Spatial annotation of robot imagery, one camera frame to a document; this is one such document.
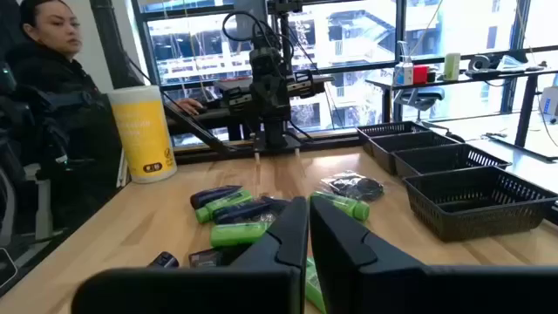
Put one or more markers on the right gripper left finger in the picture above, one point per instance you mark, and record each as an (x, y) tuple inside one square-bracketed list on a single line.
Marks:
[(261, 283)]

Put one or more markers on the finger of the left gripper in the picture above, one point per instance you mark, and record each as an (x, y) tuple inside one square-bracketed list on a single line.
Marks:
[(258, 98), (282, 98)]

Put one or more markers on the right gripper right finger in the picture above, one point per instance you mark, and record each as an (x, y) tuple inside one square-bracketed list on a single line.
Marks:
[(392, 288)]

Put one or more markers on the black puff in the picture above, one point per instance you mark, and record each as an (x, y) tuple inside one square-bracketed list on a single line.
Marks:
[(355, 186)]

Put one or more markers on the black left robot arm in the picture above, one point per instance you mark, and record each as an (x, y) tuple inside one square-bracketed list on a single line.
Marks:
[(274, 128)]

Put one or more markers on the yellow wipes canister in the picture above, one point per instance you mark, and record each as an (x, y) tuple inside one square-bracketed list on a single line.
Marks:
[(141, 135)]

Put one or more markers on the white blue carton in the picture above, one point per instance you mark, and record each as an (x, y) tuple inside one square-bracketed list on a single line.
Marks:
[(403, 73)]

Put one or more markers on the black office chair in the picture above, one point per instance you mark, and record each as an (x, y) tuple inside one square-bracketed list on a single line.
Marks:
[(420, 97)]

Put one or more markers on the red box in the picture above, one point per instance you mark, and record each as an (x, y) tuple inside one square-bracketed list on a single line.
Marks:
[(420, 74)]

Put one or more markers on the black round pillar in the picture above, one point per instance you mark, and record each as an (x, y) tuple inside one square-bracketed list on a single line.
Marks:
[(113, 43)]

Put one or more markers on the green white canister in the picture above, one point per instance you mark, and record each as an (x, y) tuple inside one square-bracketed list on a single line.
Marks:
[(452, 66)]

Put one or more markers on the grey tape dispenser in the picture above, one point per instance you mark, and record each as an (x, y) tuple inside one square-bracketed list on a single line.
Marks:
[(479, 64)]

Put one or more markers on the person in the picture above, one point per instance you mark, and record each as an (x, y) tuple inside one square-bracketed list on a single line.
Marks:
[(52, 78)]

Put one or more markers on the black long desk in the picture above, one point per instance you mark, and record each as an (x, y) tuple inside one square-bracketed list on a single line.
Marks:
[(528, 104)]

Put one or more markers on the white device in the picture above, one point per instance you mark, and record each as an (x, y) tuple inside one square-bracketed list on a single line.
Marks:
[(550, 101)]

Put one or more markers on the large glass window wall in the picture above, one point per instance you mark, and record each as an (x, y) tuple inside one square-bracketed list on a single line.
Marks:
[(362, 39)]

